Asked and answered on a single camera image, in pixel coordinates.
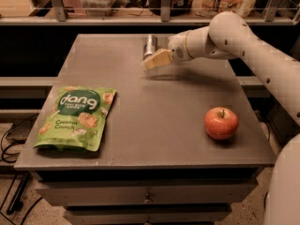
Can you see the grey cabinet lower drawer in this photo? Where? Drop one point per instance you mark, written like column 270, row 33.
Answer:
column 148, row 215

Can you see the grey cabinet drawer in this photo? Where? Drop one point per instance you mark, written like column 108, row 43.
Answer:
column 143, row 192
column 148, row 215

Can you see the silver redbull can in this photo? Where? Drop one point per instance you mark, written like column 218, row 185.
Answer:
column 150, row 45

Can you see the green dang chips bag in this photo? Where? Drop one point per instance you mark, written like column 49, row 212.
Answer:
column 78, row 119

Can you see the grey cabinet upper drawer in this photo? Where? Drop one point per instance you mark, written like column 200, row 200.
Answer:
column 143, row 192

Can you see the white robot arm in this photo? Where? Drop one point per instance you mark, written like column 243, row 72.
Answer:
column 227, row 36

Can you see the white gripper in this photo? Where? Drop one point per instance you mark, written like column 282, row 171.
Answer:
column 177, row 48

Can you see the red apple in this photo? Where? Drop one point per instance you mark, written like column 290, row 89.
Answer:
column 220, row 123

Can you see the metal shelf rail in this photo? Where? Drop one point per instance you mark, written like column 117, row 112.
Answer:
column 134, row 12

